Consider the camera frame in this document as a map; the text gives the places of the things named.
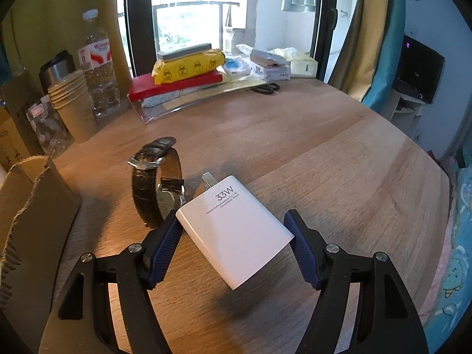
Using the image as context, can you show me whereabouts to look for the black television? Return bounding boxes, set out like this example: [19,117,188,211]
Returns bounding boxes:
[392,35,445,104]

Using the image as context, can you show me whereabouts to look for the cardboard box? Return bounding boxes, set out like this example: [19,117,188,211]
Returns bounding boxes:
[1,156,81,311]

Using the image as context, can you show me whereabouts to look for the clear plastic tray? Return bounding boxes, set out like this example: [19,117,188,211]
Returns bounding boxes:
[130,76,266,124]

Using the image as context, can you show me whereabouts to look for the white tv stand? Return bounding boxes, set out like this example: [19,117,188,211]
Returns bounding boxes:
[380,89,429,139]

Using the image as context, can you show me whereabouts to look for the brown leather wristwatch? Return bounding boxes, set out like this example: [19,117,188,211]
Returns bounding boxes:
[128,136,186,229]

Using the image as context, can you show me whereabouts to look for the stack of brown paper cups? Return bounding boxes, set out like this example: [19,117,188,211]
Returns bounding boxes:
[48,71,98,143]

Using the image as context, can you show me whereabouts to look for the brown lamp packaging box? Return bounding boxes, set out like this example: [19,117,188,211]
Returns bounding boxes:
[1,71,42,171]

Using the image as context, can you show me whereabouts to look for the white boxes stack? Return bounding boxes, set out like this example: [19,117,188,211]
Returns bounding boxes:
[236,44,318,81]

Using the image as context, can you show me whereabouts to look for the black scissors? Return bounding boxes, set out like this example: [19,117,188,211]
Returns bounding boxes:
[252,82,280,95]

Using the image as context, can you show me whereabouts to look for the white 33W charger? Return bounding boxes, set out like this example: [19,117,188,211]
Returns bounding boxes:
[176,172,294,290]

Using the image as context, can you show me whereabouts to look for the grey white wireless charger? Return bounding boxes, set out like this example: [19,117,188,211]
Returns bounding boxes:
[157,43,212,62]

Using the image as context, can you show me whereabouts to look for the yellow snack package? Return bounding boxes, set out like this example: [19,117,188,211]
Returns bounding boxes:
[151,50,226,85]

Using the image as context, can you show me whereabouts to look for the red book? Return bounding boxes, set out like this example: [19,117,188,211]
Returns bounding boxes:
[128,71,223,102]

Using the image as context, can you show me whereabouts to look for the clear glass stickered jar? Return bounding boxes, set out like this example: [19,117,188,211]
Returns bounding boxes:
[26,95,73,158]

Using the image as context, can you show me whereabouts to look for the clear plastic water bottle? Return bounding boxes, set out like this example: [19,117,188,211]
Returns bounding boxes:
[78,9,121,117]

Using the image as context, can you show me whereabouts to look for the steel thermos black lid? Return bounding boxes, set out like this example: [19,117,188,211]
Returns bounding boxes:
[38,50,76,94]

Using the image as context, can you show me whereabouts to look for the blue cartoon bedsheet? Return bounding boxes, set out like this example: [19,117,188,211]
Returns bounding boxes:
[420,148,471,353]

